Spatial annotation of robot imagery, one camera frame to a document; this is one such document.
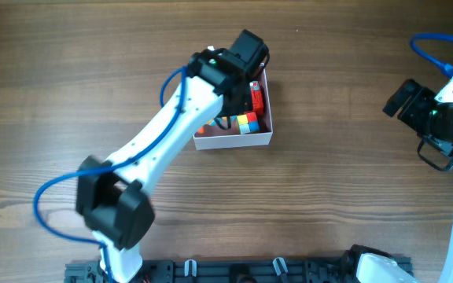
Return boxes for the white box pink interior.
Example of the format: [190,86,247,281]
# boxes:
[193,70,274,150]

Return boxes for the colourful puzzle cube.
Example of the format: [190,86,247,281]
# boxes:
[237,112,260,134]

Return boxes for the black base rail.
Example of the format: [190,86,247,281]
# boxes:
[64,257,414,283]

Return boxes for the red toy fire truck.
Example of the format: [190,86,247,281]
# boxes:
[249,81,265,116]

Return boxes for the orange blue duck toy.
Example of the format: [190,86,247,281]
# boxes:
[196,118,228,137]

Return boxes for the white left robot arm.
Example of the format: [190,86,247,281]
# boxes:
[75,30,270,282]

